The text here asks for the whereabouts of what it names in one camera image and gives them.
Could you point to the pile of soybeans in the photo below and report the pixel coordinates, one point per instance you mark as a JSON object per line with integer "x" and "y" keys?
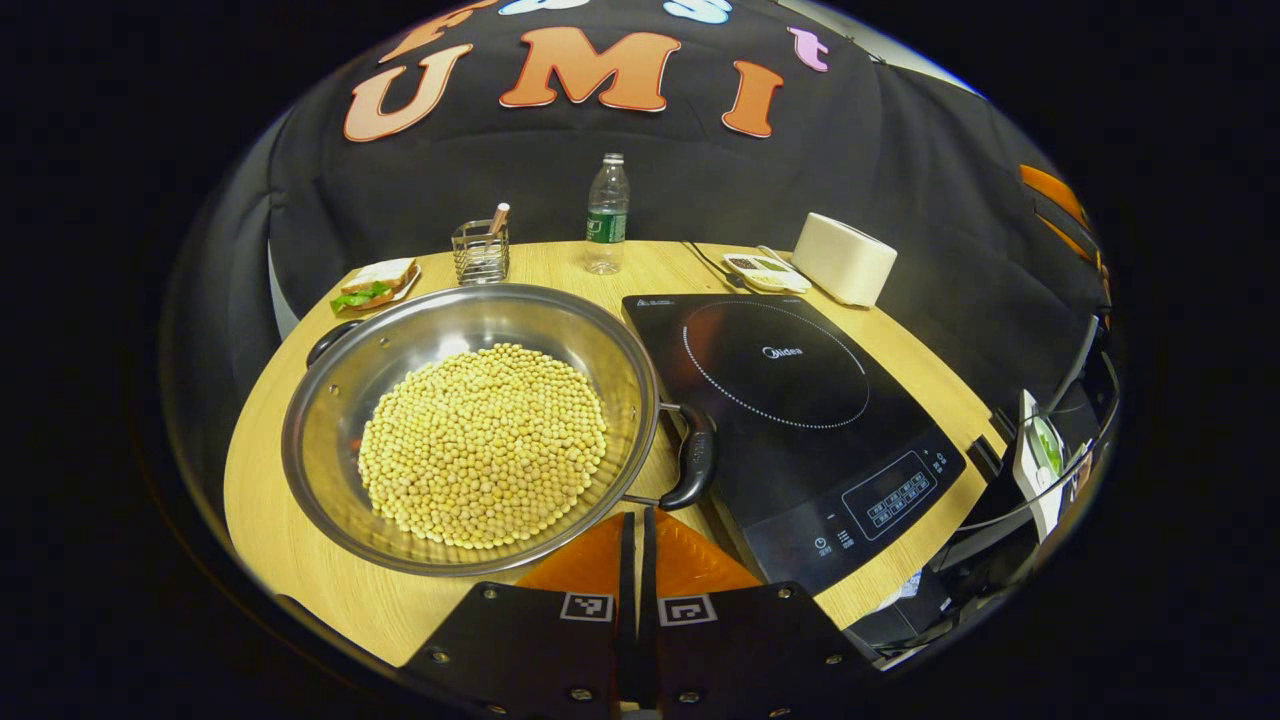
{"x": 485, "y": 445}

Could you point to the white spoon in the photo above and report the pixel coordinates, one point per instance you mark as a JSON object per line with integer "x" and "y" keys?
{"x": 772, "y": 253}

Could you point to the stainless steel pot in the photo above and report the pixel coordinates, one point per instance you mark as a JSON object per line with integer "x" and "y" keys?
{"x": 340, "y": 400}

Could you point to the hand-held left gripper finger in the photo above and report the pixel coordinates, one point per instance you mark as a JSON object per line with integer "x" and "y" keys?
{"x": 629, "y": 600}
{"x": 648, "y": 600}

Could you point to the white toaster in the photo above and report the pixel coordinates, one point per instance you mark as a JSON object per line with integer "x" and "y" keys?
{"x": 845, "y": 262}

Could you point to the black backdrop cloth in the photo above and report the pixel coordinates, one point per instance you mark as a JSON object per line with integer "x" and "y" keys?
{"x": 700, "y": 190}

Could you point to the black induction cooktop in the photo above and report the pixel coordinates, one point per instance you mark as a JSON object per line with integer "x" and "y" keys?
{"x": 780, "y": 400}

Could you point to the white divided bean plate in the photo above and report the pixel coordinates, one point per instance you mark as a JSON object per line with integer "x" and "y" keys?
{"x": 765, "y": 272}

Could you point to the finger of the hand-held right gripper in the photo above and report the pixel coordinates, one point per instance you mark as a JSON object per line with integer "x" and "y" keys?
{"x": 1075, "y": 240}
{"x": 1055, "y": 192}

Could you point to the white object with green print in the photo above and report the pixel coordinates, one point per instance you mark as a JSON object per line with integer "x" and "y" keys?
{"x": 1040, "y": 460}

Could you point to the clear plastic water bottle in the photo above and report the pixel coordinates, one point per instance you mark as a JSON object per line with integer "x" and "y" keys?
{"x": 607, "y": 215}

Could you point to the sandwich on white plate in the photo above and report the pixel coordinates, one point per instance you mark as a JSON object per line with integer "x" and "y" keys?
{"x": 375, "y": 285}

